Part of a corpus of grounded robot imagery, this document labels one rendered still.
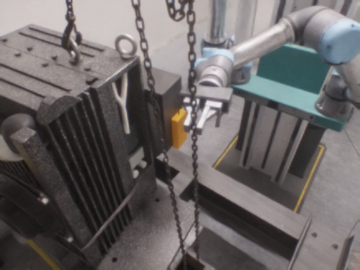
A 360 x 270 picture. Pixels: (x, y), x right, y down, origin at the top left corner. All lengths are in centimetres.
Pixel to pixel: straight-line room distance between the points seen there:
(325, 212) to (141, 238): 172
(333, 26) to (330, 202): 190
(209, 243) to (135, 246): 106
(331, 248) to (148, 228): 90
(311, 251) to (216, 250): 82
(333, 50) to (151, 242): 96
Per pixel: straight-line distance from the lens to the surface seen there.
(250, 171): 223
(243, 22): 127
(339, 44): 97
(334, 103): 145
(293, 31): 105
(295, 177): 229
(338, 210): 266
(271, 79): 164
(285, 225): 163
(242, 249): 225
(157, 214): 131
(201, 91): 72
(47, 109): 70
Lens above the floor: 203
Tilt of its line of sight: 45 degrees down
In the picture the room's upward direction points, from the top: 1 degrees counter-clockwise
